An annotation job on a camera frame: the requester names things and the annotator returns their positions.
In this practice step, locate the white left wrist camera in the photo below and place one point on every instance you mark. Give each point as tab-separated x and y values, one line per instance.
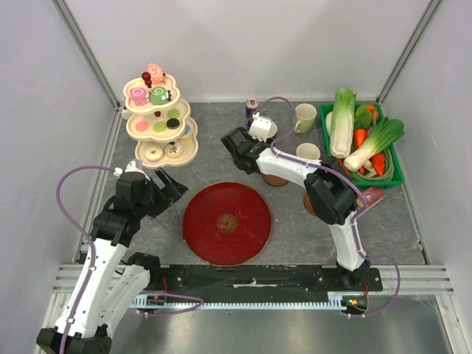
131	167

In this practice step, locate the toy napa cabbage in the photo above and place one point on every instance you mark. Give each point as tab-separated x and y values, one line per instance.
342	123

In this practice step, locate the toy orange carrot upper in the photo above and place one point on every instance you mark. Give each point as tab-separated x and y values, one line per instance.
359	137

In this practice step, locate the red bull can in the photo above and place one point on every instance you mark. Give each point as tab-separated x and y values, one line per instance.
251	105

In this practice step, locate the toy orange carrot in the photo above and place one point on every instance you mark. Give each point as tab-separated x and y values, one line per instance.
341	162
359	137

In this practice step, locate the white slotted cable duct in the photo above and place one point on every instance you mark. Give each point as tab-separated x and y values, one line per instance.
160	301

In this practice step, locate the pink macaron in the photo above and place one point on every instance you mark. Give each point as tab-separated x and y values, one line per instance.
141	126

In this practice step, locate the brown wooden coaster right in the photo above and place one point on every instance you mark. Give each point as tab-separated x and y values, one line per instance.
308	205

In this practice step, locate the brown wooden coaster middle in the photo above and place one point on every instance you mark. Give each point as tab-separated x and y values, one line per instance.
274	181

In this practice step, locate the plain white donut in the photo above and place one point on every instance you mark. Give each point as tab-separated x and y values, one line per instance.
153	154

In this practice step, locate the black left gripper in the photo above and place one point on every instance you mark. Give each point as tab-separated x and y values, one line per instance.
171	192

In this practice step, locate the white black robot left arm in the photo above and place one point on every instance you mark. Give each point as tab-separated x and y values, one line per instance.
96	306

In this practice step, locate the pink mug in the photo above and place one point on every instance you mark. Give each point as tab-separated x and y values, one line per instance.
308	151

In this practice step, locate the salmon pink swirl roll cake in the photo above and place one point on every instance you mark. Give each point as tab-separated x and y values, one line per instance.
156	73

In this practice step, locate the green swirl roll cake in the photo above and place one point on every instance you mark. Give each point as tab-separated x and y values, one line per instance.
160	95

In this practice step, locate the round red lacquer tray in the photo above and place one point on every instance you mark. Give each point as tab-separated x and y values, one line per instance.
227	224

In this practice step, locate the white chocolate sprinkle donut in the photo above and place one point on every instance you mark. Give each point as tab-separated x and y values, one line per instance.
173	149

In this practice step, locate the toy bok choy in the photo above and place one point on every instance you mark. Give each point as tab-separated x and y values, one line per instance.
385	133

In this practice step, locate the toy leafy green vegetable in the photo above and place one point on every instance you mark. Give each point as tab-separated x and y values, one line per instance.
366	115

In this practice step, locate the black sandwich cookie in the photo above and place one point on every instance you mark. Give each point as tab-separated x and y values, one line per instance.
173	123

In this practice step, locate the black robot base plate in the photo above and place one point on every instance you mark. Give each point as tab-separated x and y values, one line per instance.
317	277

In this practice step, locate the hot pink swirl roll cake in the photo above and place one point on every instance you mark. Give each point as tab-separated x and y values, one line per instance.
139	95

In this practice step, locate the light green mug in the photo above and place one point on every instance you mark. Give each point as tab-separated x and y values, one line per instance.
305	117

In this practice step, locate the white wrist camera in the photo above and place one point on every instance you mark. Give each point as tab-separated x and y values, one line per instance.
131	167
262	128

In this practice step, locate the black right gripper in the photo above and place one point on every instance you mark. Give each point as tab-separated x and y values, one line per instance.
245	131

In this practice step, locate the green plastic crate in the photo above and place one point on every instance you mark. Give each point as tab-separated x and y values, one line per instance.
398	178

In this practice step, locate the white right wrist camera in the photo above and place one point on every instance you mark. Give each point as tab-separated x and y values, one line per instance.
262	128

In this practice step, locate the toy green long beans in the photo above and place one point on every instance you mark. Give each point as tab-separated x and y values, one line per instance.
387	175

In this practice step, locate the silver metal serving tongs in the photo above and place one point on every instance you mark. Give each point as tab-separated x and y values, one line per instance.
170	221

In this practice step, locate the brown wooden coaster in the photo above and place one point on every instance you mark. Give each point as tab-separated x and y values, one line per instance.
274	181
308	205

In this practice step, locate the toy orange carrot lower left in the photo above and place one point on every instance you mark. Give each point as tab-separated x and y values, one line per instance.
341	162

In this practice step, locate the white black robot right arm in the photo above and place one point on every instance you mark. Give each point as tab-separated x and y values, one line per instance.
332	195

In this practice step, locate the cream three-tier dessert stand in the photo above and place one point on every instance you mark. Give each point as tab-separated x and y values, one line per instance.
159	120

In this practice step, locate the green macaron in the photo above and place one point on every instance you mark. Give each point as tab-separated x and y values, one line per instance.
174	113
160	127

